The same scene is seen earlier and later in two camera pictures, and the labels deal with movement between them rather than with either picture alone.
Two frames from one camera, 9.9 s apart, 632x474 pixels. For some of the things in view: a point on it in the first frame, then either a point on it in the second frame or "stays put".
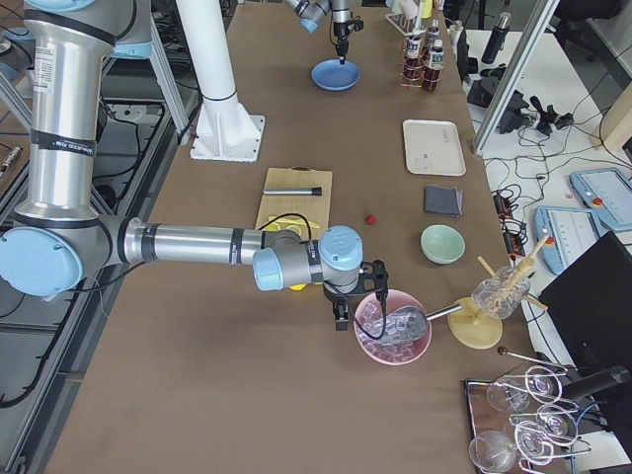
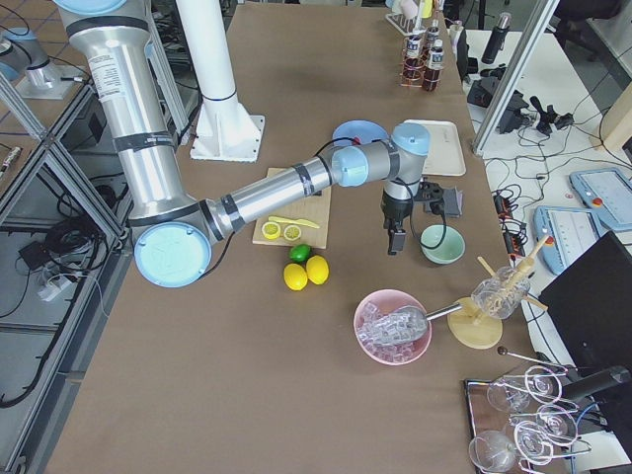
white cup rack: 407,26 stays put
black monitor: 591,305 stays put
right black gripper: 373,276 → 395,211
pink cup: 409,8 stays put
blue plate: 331,75 → 364,130
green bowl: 441,244 stays put
